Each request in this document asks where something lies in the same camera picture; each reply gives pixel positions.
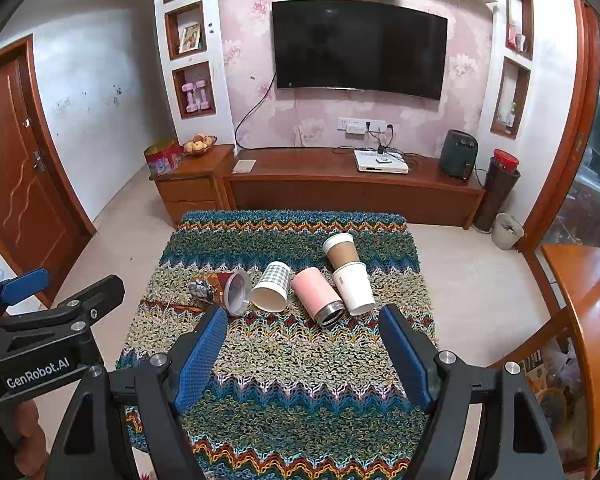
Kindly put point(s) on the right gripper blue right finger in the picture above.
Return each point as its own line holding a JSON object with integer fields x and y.
{"x": 412, "y": 355}

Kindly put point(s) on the white set-top box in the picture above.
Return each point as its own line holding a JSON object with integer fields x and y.
{"x": 372, "y": 161}

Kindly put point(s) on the black flat television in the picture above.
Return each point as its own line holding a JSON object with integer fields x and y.
{"x": 358, "y": 45}

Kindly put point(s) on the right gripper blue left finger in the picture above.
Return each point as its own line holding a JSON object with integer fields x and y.
{"x": 194, "y": 356}

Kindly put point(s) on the small wooden drawer cabinet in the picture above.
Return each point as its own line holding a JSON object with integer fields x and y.
{"x": 197, "y": 184}

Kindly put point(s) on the white card on cabinet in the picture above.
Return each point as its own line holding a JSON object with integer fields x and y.
{"x": 244, "y": 166}

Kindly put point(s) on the white patterned paper cup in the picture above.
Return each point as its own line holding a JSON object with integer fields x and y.
{"x": 270, "y": 294}

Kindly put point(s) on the dark tall basket red lid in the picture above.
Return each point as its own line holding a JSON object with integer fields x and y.
{"x": 501, "y": 178}

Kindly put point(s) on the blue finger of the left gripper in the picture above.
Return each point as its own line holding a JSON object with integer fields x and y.
{"x": 24, "y": 286}

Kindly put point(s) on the framed photo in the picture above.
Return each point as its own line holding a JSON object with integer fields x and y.
{"x": 190, "y": 39}

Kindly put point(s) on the fruit bowl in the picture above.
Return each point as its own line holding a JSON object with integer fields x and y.
{"x": 199, "y": 145}

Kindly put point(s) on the wooden side table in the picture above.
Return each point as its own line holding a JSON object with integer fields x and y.
{"x": 577, "y": 272}

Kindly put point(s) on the wooden tv cabinet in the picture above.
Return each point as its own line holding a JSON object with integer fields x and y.
{"x": 327, "y": 179}

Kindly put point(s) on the brown sleeve paper cup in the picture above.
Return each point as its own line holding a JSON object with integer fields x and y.
{"x": 340, "y": 250}

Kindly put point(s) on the white waste bin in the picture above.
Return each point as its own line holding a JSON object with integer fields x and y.
{"x": 506, "y": 231}

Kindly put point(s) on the red tin box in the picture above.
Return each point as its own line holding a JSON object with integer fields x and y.
{"x": 163, "y": 157}

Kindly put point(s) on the pink steel tumbler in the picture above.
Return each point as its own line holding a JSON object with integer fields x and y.
{"x": 317, "y": 296}

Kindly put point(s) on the brown wooden door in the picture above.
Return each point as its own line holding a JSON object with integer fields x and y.
{"x": 42, "y": 222}

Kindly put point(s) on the pink dumbbells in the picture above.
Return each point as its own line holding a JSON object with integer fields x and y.
{"x": 196, "y": 96}

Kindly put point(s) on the colourful knitted table cloth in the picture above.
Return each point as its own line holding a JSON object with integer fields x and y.
{"x": 288, "y": 399}

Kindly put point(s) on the white wall power strip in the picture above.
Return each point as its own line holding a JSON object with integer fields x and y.
{"x": 360, "y": 126}

